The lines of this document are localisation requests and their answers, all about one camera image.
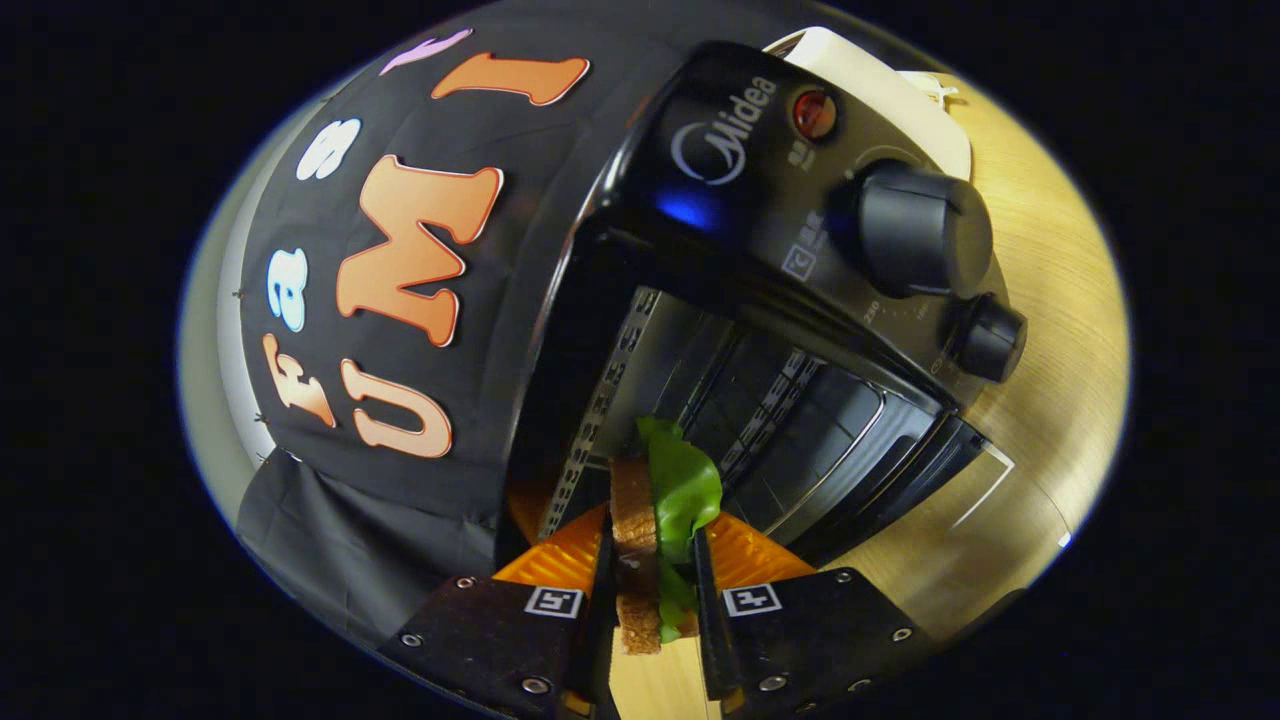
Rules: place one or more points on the white countertop appliance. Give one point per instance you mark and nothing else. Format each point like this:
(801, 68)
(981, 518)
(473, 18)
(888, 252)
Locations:
(870, 90)

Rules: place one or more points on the black toaster oven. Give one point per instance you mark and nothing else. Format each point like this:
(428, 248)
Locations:
(740, 200)

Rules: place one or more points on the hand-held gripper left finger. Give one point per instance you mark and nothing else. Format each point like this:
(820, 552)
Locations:
(490, 640)

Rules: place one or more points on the bread and lettuce sandwich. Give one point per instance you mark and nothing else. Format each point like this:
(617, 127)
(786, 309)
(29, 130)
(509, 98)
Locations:
(632, 540)

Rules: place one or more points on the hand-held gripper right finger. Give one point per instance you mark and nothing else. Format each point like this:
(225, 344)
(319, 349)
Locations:
(800, 630)

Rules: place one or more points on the black backdrop cloth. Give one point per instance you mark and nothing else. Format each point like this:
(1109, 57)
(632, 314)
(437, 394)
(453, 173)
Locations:
(300, 540)

